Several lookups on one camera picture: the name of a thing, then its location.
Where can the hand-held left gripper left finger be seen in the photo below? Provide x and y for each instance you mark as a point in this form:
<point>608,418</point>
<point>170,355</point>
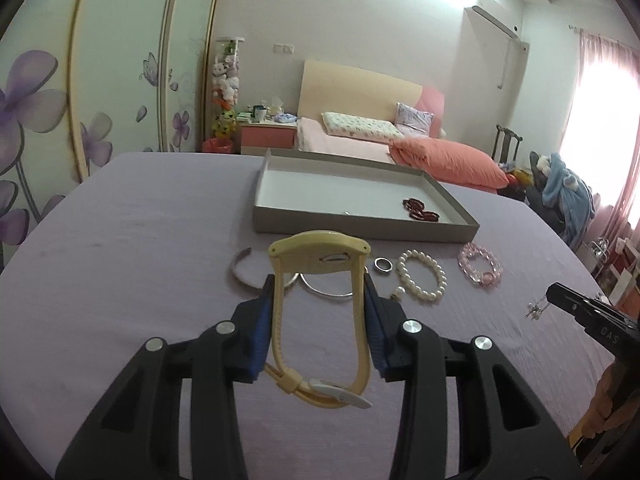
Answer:
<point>260,330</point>

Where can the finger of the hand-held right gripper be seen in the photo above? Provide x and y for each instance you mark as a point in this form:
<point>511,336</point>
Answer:
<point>590,317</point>

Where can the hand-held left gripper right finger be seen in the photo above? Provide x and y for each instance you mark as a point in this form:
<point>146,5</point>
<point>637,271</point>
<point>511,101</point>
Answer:
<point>374,325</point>

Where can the thin round silver bangle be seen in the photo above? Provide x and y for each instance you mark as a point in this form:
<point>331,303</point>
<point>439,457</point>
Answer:
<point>325,294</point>

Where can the silver cuff bangle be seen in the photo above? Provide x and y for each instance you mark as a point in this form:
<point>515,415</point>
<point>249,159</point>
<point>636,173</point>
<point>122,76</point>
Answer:
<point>234,270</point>

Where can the yellow wrist watch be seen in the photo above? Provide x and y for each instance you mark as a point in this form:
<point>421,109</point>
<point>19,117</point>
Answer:
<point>310,247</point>

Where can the grey cardboard tray box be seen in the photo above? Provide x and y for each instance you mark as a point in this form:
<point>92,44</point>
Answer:
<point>325,190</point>

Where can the person's right hand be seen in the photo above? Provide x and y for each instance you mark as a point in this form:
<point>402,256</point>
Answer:
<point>607,405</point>

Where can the dark padded chair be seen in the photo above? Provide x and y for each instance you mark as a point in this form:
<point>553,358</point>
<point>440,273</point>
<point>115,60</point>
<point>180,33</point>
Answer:
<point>542,205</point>

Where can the blue plush garment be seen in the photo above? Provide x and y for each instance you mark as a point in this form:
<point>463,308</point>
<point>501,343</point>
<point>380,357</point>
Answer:
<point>570,190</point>

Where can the orange duvet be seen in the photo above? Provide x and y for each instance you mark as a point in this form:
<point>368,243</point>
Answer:
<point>450,160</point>

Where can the bed with pink sheet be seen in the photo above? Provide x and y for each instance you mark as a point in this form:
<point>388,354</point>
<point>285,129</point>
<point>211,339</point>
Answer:
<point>340,145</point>

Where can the pink nightstand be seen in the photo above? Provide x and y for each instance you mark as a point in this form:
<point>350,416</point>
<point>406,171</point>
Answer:
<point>265,137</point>

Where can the dark wooden chair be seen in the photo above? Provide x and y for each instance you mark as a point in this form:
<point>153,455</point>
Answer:
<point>505,142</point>

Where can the white patterned pillow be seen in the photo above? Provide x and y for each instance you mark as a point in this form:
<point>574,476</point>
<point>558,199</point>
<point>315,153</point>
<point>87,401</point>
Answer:
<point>360,127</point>

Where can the pink curtain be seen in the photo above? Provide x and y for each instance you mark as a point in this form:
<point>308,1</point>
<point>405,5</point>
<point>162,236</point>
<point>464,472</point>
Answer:
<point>605,110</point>

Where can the yellow plush toy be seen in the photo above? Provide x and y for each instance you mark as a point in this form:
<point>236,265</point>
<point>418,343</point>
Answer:
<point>225,124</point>

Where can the small purple pillow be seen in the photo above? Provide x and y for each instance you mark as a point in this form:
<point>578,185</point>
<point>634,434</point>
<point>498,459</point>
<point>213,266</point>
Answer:
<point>412,117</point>

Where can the white mug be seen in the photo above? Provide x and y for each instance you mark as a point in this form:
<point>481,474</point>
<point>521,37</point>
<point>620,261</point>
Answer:
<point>260,113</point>

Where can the cream wooden headboard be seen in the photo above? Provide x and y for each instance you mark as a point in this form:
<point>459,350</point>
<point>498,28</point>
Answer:
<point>350,87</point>

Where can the clear tube of plush toys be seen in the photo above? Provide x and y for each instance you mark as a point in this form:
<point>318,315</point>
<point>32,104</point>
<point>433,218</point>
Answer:
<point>227,75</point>

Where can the flower printed wardrobe doors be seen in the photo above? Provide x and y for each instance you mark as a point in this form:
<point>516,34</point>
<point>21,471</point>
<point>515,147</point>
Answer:
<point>110,60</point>

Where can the white air conditioner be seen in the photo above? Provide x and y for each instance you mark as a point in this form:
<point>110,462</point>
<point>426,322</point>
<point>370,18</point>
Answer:
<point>492,15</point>

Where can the white wall switch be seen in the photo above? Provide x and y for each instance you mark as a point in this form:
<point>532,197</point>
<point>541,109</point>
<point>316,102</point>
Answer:
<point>283,49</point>

